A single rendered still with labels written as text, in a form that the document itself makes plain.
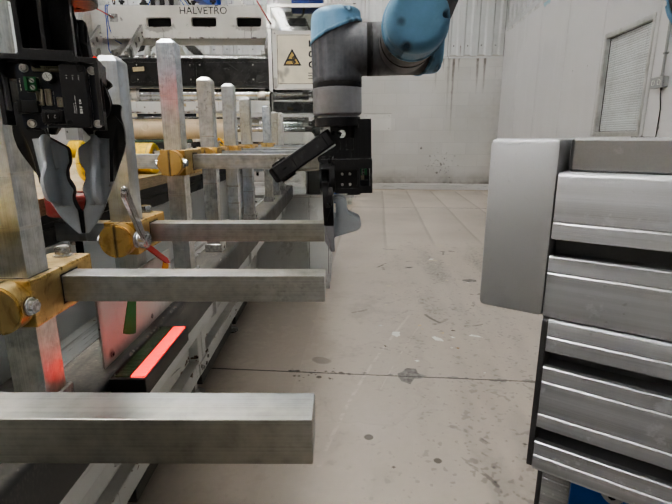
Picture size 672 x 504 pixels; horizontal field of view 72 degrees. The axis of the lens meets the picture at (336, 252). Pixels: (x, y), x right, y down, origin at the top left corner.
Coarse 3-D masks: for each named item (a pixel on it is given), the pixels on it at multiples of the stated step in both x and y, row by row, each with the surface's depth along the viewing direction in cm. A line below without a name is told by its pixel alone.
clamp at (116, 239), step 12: (144, 216) 75; (156, 216) 78; (108, 228) 68; (120, 228) 68; (132, 228) 70; (144, 228) 73; (108, 240) 68; (120, 240) 68; (132, 240) 69; (108, 252) 69; (120, 252) 69; (132, 252) 71
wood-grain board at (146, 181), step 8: (72, 168) 145; (72, 176) 115; (144, 176) 115; (152, 176) 118; (160, 176) 123; (80, 184) 96; (144, 184) 113; (152, 184) 118; (160, 184) 123; (40, 192) 82; (40, 200) 74; (40, 208) 74; (40, 216) 74
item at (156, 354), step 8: (176, 328) 73; (168, 336) 70; (176, 336) 70; (160, 344) 68; (168, 344) 68; (152, 352) 65; (160, 352) 65; (144, 360) 63; (152, 360) 63; (144, 368) 61; (136, 376) 59; (144, 376) 59
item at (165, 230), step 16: (64, 224) 75; (96, 224) 75; (160, 224) 75; (176, 224) 75; (192, 224) 75; (208, 224) 75; (224, 224) 75; (240, 224) 75; (256, 224) 75; (272, 224) 75; (288, 224) 75; (304, 224) 75; (320, 224) 75; (64, 240) 75; (80, 240) 75; (96, 240) 76; (160, 240) 76; (176, 240) 76; (192, 240) 76; (208, 240) 76; (224, 240) 76; (240, 240) 76; (256, 240) 76; (272, 240) 76; (288, 240) 76; (304, 240) 75; (320, 240) 75
